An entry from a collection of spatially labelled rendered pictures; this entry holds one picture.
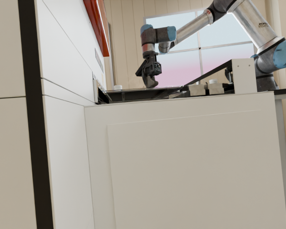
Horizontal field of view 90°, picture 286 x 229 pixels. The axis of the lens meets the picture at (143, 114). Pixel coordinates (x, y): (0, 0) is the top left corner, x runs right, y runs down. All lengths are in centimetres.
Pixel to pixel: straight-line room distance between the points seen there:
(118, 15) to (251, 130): 292
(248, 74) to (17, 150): 70
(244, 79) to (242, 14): 43
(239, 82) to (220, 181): 37
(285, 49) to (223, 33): 216
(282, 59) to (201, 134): 60
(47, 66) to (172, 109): 33
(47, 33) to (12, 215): 28
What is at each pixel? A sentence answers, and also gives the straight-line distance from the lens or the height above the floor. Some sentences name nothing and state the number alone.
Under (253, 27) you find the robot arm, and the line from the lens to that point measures 100.
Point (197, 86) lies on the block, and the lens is 77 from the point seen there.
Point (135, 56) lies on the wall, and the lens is 276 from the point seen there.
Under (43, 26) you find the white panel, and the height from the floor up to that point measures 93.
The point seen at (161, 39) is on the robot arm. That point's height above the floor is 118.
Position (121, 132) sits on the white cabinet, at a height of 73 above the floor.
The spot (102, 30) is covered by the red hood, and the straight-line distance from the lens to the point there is 85.
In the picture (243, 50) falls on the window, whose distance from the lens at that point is 309.
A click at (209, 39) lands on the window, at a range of 297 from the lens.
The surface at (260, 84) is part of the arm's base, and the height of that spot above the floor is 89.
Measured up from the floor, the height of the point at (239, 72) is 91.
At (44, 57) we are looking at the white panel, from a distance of 28.
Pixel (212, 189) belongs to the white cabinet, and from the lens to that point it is 55.
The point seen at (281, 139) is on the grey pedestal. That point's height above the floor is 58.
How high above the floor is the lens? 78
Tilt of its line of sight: 1 degrees up
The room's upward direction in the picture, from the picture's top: 5 degrees counter-clockwise
